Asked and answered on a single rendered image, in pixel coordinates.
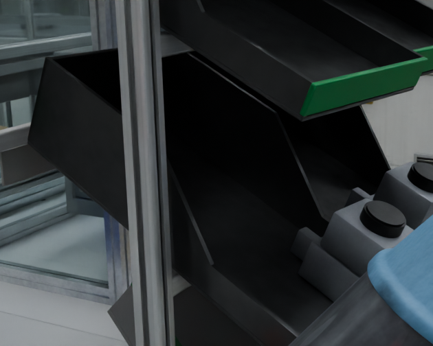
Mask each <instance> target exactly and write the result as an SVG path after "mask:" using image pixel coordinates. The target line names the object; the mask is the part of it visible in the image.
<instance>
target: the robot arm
mask: <svg viewBox="0 0 433 346"><path fill-rule="evenodd" d="M288 346H433V215H432V216H430V217H429V218H428V219H427V220H426V221H425V222H424V223H422V224H421V225H420V226H419V227H417V228H416V229H415V230H414V231H413V232H412V233H411V234H409V235H408V236H407V237H406V238H404V239H403V240H402V241H401V242H400V243H398V245H396V246H395V247H394V248H390V249H384V250H382V251H380V252H378V253H377V254H376V255H375V256H374V257H373V258H372V259H371V260H370V261H369V263H368V267H367V271H366V272H365V273H364V274H363V275H362V276H361V277H360V278H359V279H358V280H357V281H356V282H355V283H354V284H353V285H352V286H351V287H350V288H349V289H348V290H347V291H346V292H344V293H343V294H342V295H341V296H340V297H339V298H338V299H337V300H336V301H335V302H334V303H333V304H331V305H330V306H329V307H328V308H327V309H326V310H325V311H324V312H323V313H322V314H321V315H320V316H319V317H318V318H317V319H316V320H315V321H314V322H312V324H310V326H309V327H308V328H307V329H306V330H304V331H303V332H302V333H301V334H300V335H299V336H298V337H297V338H296V339H295V340H294V341H293V342H292V343H290V344H289V345H288Z"/></svg>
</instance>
